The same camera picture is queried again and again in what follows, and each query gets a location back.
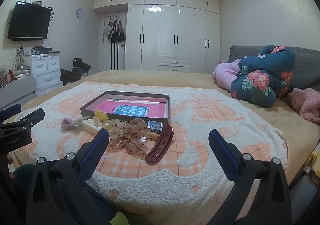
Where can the maroon hair claw clip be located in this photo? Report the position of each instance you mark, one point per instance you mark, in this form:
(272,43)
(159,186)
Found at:
(160,148)

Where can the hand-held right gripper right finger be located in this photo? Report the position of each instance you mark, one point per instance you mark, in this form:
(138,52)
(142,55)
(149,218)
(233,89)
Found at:
(223,155)

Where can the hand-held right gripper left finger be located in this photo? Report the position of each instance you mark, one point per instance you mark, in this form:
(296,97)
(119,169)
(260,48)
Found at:
(97,150)

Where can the white drawer cabinet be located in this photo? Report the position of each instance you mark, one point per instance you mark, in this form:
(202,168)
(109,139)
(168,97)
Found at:
(45,67)

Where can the white hair clip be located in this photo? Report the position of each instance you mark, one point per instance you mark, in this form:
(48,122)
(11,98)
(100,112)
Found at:
(90,126)

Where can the person's left hand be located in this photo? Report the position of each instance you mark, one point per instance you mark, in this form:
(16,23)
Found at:
(10,176)

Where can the dark bag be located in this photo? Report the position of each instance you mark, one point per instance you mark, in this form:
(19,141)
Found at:
(70,76)

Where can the small dark square packet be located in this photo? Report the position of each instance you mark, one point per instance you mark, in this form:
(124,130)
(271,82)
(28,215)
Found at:
(155,126)

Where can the white door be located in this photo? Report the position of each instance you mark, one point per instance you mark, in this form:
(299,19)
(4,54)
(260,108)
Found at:
(106,52)

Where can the grey quilted headboard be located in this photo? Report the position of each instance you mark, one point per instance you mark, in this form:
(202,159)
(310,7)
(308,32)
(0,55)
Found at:
(306,65)

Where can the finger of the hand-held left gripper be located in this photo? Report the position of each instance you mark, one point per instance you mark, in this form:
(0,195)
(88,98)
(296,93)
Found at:
(11,111)
(30,118)

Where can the pink quilt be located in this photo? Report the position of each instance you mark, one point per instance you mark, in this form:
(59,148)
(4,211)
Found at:
(226,76)

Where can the black clothes pile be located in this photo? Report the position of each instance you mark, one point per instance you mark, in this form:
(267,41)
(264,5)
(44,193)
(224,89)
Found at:
(81,63)

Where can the clear dotted bow hair clip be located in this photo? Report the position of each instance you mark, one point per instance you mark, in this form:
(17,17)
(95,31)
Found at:
(130,131)

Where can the pink hair clip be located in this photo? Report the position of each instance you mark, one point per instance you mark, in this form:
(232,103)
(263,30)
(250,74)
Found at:
(67,125)

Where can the bed with tan sheet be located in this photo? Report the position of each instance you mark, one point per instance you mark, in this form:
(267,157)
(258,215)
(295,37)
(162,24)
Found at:
(175,78)

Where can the white glossy wardrobe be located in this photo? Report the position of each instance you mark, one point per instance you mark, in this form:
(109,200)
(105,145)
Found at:
(185,32)

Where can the yellow hair clip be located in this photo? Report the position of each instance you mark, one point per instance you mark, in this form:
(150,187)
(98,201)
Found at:
(100,115)

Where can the white and orange printed blanket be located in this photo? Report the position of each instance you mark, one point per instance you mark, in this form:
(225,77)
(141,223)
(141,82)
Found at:
(195,120)

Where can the white router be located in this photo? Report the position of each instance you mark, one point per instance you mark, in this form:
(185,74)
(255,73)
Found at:
(35,2)

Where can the hanging dark bags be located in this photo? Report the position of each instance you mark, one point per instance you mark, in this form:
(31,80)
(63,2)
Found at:
(116,33)

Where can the blue floral quilt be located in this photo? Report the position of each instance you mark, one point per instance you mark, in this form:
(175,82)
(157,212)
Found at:
(260,82)

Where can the yellow cloth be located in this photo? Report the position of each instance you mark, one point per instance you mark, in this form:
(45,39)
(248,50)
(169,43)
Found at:
(314,162)

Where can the brown cardboard box pink lining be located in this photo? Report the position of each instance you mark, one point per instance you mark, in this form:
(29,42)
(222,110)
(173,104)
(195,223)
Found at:
(160,108)

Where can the pink fluffy blanket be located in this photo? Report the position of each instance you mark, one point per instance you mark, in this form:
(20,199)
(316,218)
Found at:
(308,105)

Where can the black device on cabinet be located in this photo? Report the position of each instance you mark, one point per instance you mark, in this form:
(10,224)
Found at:
(46,50)

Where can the blue printed card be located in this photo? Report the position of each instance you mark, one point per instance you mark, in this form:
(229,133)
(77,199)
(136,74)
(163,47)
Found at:
(131,110)

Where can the black flat screen television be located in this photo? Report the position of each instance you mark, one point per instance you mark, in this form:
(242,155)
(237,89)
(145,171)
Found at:
(28,21)

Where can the round wall clock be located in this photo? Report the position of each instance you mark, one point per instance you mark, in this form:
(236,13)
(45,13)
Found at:
(79,13)

